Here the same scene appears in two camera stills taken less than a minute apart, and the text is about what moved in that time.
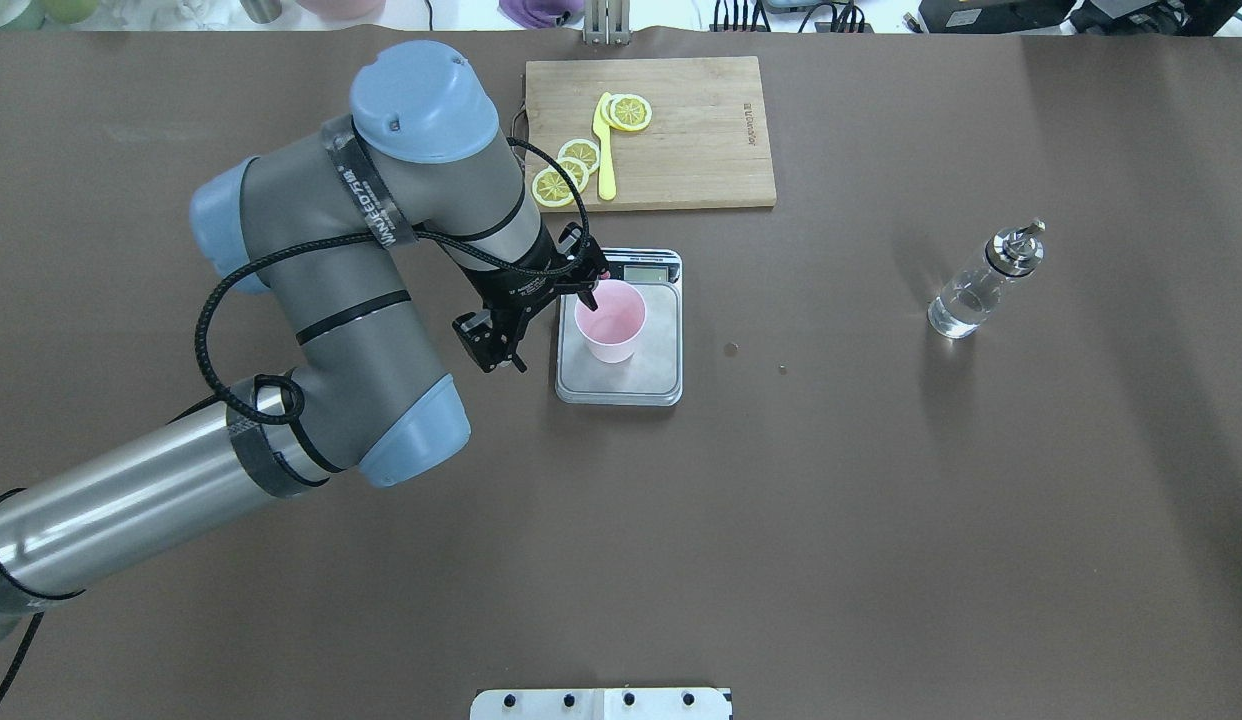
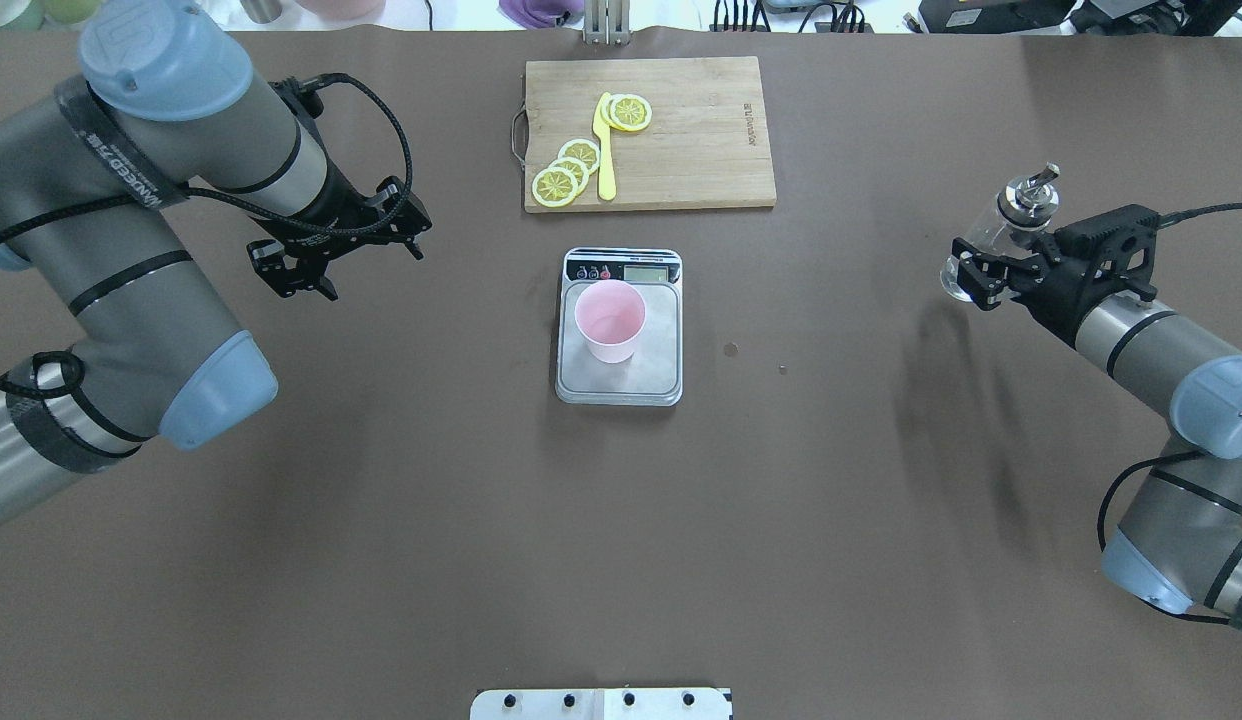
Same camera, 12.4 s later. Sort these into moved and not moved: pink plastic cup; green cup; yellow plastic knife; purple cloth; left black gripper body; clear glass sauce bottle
Moved: clear glass sauce bottle; left black gripper body
Not moved: pink plastic cup; yellow plastic knife; purple cloth; green cup
